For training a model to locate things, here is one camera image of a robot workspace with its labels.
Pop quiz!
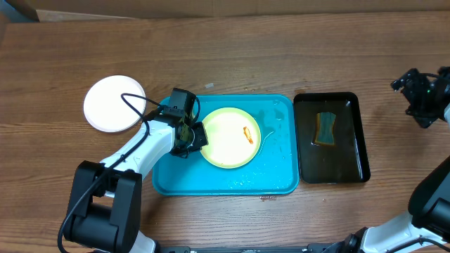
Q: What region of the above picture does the teal plastic tray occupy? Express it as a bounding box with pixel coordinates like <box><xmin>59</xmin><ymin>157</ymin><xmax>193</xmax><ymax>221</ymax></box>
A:
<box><xmin>152</xmin><ymin>94</ymin><xmax>300</xmax><ymax>196</ymax></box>

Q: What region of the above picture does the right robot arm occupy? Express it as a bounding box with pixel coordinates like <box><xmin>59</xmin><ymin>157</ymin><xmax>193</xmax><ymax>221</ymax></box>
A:
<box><xmin>319</xmin><ymin>67</ymin><xmax>449</xmax><ymax>253</ymax></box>

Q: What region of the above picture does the ketchup stain on yellow plate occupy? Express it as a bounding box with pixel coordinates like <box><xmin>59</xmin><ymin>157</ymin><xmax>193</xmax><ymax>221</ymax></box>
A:
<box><xmin>243</xmin><ymin>126</ymin><xmax>254</xmax><ymax>144</ymax></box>

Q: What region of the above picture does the black water tray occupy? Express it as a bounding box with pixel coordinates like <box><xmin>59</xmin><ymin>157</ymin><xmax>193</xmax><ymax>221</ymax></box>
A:
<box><xmin>293</xmin><ymin>92</ymin><xmax>371</xmax><ymax>183</ymax></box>

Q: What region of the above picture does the yellow plate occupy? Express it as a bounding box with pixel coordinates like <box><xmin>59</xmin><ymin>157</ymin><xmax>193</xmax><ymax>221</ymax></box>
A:
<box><xmin>200</xmin><ymin>108</ymin><xmax>262</xmax><ymax>169</ymax></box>

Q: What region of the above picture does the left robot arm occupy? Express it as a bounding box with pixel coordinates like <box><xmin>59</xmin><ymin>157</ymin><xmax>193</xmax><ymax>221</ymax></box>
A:
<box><xmin>57</xmin><ymin>88</ymin><xmax>207</xmax><ymax>252</ymax></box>

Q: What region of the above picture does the green yellow sponge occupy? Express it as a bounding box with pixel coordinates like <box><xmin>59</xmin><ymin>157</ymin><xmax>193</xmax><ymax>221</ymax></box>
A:
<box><xmin>313</xmin><ymin>112</ymin><xmax>336</xmax><ymax>146</ymax></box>

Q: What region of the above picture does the white plate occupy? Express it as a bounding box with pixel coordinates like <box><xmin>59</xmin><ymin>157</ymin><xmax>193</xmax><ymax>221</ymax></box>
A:
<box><xmin>83</xmin><ymin>75</ymin><xmax>146</xmax><ymax>133</ymax></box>

